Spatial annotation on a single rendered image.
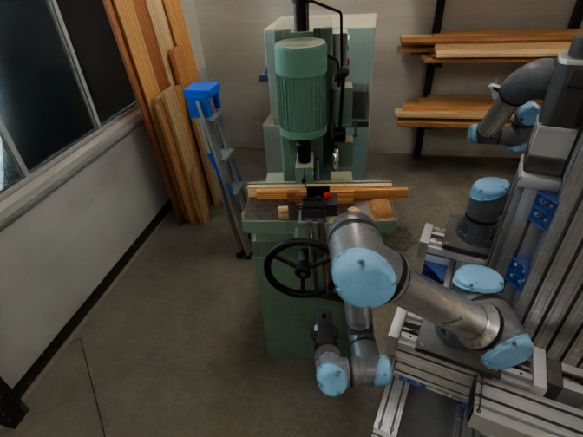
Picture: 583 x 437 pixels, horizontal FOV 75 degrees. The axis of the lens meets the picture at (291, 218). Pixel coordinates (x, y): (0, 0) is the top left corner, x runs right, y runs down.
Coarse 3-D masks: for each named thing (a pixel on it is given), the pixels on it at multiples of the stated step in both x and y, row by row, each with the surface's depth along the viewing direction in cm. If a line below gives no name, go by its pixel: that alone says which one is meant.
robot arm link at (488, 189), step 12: (480, 180) 136; (492, 180) 135; (504, 180) 134; (480, 192) 132; (492, 192) 130; (504, 192) 130; (468, 204) 139; (480, 204) 134; (492, 204) 132; (504, 204) 131; (480, 216) 136; (492, 216) 135
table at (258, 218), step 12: (252, 204) 157; (264, 204) 157; (276, 204) 156; (288, 204) 156; (348, 204) 154; (360, 204) 153; (252, 216) 150; (264, 216) 150; (276, 216) 149; (252, 228) 150; (264, 228) 149; (276, 228) 149; (288, 228) 149; (384, 228) 146
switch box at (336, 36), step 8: (336, 32) 148; (344, 32) 147; (336, 40) 148; (344, 40) 147; (336, 48) 149; (344, 48) 149; (336, 56) 151; (344, 56) 151; (336, 64) 153; (344, 64) 153; (336, 72) 155
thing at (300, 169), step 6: (312, 156) 153; (312, 162) 148; (300, 168) 146; (306, 168) 146; (312, 168) 145; (300, 174) 147; (306, 174) 147; (312, 174) 147; (300, 180) 149; (306, 180) 149; (312, 180) 149
